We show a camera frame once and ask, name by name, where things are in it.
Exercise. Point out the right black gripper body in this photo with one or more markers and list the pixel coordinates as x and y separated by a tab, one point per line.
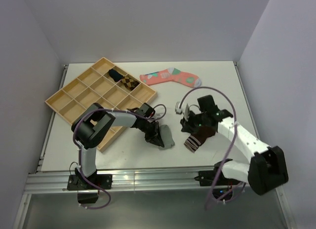
194	121

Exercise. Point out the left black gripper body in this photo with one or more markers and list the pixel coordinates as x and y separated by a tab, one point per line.
148	129

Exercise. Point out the grey sock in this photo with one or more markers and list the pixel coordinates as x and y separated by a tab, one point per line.
166	137

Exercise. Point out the brown striped sock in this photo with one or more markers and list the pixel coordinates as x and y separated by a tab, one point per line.
197	137

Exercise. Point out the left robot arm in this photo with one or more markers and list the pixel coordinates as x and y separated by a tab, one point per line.
92	126

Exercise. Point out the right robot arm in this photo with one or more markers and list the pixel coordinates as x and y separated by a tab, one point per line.
266	167

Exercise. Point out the brown argyle rolled sock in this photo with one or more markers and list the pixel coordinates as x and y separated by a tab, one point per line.
129	83

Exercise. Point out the pink patterned sock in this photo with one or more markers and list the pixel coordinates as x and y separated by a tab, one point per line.
172	75

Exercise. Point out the dark blue rolled sock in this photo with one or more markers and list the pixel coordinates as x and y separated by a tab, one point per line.
116	76

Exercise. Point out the wooden compartment tray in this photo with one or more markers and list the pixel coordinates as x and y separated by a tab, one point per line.
95	85

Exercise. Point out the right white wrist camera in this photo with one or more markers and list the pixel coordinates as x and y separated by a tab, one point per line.
183	110

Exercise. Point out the aluminium frame rail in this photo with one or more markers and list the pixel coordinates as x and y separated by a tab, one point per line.
181	178

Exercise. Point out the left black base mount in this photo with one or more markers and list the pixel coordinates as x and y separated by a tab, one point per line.
86	193

